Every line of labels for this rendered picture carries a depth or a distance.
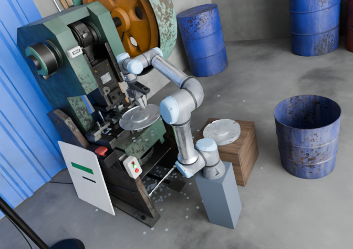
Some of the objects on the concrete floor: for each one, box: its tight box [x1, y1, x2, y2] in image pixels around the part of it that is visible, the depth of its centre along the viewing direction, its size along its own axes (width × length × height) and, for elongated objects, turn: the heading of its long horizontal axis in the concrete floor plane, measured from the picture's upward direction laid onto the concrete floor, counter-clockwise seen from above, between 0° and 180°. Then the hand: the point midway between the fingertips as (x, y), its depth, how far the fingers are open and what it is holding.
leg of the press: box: [46, 109, 161, 229], centre depth 202 cm, size 92×12×90 cm, turn 76°
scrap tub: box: [273, 95, 342, 179], centre depth 192 cm, size 42×42×48 cm
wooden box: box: [193, 118, 259, 186], centre depth 215 cm, size 40×38×35 cm
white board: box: [58, 141, 115, 215], centre depth 217 cm, size 14×50×59 cm, turn 80°
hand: (145, 107), depth 164 cm, fingers closed
